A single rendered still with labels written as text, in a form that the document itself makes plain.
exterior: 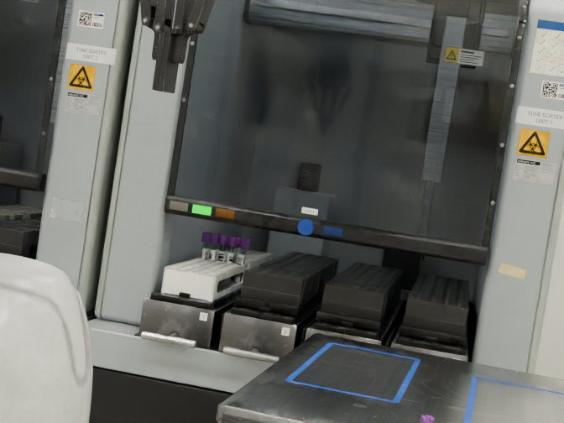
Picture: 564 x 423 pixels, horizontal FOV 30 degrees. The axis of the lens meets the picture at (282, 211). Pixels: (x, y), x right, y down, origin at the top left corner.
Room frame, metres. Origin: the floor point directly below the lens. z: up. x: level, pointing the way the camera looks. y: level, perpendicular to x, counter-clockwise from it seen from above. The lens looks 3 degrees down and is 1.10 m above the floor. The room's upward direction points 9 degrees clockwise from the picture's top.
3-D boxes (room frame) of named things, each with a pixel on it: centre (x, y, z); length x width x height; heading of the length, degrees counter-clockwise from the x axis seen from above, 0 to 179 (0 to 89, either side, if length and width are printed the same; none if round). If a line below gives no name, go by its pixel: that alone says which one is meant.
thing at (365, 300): (1.94, -0.16, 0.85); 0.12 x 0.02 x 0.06; 80
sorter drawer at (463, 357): (2.14, -0.35, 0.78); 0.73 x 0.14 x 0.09; 170
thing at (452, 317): (1.91, -0.31, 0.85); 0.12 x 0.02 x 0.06; 79
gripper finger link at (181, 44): (1.26, 0.14, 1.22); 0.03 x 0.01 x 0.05; 68
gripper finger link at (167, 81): (1.27, 0.16, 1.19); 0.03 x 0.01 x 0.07; 158
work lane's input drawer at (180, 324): (2.22, 0.11, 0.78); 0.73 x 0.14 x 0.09; 170
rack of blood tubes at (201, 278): (2.08, 0.13, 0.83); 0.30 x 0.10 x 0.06; 170
